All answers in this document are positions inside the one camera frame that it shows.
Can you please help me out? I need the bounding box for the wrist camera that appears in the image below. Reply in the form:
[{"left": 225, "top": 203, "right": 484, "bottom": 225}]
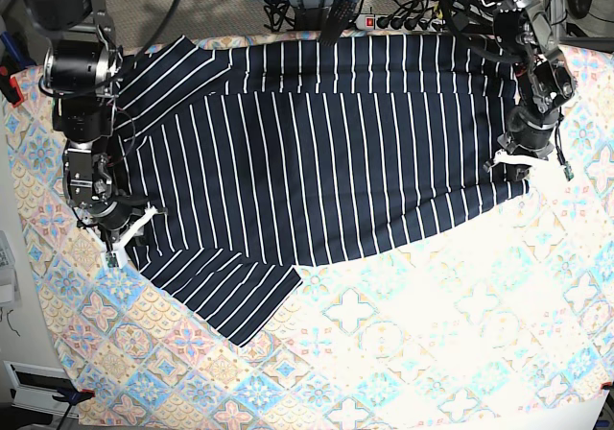
[
  {"left": 563, "top": 162, "right": 575, "bottom": 181},
  {"left": 103, "top": 250, "right": 128, "bottom": 270}
]

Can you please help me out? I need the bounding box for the patterned pastel tablecloth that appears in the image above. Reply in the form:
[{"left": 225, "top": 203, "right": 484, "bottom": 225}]
[{"left": 1, "top": 48, "right": 613, "bottom": 429}]

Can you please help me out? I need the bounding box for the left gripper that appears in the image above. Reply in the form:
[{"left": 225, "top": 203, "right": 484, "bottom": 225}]
[{"left": 484, "top": 107, "right": 560, "bottom": 181}]

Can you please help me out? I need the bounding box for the white power strip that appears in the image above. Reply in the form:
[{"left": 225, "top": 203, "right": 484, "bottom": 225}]
[{"left": 354, "top": 14, "right": 443, "bottom": 34}]

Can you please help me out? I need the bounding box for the orange black clamp lower left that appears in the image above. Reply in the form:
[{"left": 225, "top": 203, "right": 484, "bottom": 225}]
[{"left": 52, "top": 388, "right": 95, "bottom": 406}]

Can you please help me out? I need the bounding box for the black remote control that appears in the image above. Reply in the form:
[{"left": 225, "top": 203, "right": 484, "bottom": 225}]
[{"left": 319, "top": 0, "right": 357, "bottom": 46}]

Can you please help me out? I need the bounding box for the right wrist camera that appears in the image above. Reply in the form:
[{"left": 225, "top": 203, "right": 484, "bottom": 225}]
[{"left": 103, "top": 250, "right": 128, "bottom": 270}]

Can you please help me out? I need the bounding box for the orange black clamp upper left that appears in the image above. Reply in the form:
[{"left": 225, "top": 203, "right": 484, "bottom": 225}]
[{"left": 0, "top": 65, "right": 24, "bottom": 108}]

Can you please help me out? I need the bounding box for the white black tray lower left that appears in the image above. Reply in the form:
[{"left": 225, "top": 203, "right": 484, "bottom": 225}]
[{"left": 4, "top": 361, "right": 73, "bottom": 417}]

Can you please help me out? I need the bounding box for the navy white striped T-shirt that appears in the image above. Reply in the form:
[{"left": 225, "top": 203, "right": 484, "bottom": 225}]
[{"left": 116, "top": 36, "right": 528, "bottom": 346}]

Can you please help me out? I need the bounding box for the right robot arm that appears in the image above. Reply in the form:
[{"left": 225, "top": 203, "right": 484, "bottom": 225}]
[{"left": 22, "top": 0, "right": 160, "bottom": 255}]

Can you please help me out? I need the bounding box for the white box at left edge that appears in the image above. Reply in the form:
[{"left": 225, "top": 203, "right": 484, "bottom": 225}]
[{"left": 0, "top": 231, "right": 21, "bottom": 308}]

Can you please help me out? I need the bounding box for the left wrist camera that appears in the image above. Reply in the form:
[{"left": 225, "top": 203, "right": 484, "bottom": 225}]
[{"left": 563, "top": 162, "right": 575, "bottom": 181}]

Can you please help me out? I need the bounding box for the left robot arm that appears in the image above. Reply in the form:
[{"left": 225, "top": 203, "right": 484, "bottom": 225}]
[{"left": 478, "top": 0, "right": 576, "bottom": 181}]

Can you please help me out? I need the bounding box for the orange black clamp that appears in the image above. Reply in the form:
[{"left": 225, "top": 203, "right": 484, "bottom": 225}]
[
  {"left": 52, "top": 388, "right": 95, "bottom": 406},
  {"left": 0, "top": 65, "right": 24, "bottom": 108}
]

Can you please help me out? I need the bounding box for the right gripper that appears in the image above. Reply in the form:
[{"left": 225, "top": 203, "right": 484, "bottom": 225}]
[{"left": 76, "top": 202, "right": 168, "bottom": 252}]

